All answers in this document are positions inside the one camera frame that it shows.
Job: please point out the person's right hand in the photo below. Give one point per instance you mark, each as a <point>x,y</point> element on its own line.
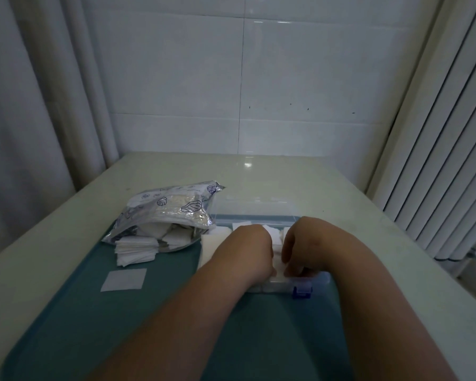
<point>301,242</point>

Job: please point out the person's left hand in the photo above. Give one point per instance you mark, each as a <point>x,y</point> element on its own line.
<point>249,251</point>

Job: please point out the person's right fingers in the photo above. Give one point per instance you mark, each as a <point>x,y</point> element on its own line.
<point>292,262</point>

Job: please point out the person's right forearm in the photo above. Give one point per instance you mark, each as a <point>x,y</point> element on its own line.
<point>380,313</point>

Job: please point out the person's left forearm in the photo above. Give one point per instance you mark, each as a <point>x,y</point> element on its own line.
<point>174,325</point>

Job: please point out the blue box latch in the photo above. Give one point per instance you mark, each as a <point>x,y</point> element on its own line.
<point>302,291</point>

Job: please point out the clear plastic compartment box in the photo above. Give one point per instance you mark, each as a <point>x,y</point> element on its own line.
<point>258,230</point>

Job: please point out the silver printed plastic bag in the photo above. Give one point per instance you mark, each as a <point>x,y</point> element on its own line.
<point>166,212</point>

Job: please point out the pile of white gauze squares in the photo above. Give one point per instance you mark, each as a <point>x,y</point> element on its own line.
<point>142,247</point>

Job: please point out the single white gauze square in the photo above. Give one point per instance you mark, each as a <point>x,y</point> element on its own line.
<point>123,280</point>

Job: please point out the white radiator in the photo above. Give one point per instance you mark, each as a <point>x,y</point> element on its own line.
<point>440,154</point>

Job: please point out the teal plastic tray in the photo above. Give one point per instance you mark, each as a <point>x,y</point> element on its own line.
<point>103,313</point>

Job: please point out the white curtain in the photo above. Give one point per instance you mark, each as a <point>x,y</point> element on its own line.
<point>35,115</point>

